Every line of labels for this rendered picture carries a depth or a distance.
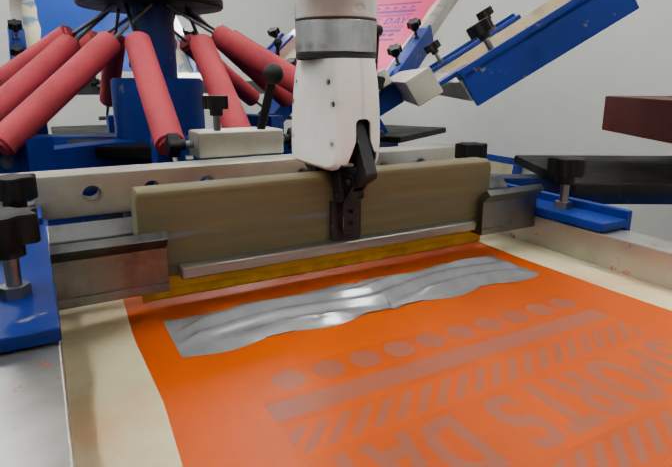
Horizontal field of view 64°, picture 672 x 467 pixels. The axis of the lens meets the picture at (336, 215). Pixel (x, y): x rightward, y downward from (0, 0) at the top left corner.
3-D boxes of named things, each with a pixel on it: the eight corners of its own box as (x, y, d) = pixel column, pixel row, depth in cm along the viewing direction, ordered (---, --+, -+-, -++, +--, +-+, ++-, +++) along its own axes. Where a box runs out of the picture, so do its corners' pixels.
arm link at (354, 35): (276, 25, 52) (277, 55, 53) (317, 16, 45) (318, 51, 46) (343, 28, 56) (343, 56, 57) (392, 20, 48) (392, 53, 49)
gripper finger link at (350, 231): (328, 172, 51) (328, 240, 53) (345, 177, 48) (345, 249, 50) (357, 169, 53) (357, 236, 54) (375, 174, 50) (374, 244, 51)
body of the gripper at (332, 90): (276, 45, 53) (279, 160, 56) (325, 39, 44) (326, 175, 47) (344, 47, 56) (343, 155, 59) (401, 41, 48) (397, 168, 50)
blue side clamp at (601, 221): (625, 271, 60) (633, 210, 59) (595, 279, 58) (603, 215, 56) (448, 214, 86) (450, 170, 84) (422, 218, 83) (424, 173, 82)
